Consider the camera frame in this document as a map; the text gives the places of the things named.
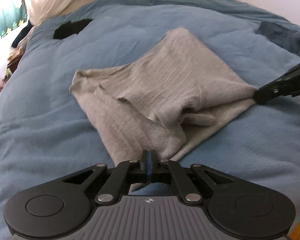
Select dark wooden nightstand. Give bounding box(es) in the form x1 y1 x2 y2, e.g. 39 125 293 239
7 51 24 73

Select dark blue jeans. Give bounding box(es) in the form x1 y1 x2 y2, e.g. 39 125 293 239
256 21 300 57

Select black garment on bed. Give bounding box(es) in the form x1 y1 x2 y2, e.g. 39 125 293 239
53 18 93 40

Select grey polo shirt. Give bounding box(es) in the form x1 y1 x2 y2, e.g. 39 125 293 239
70 28 256 164

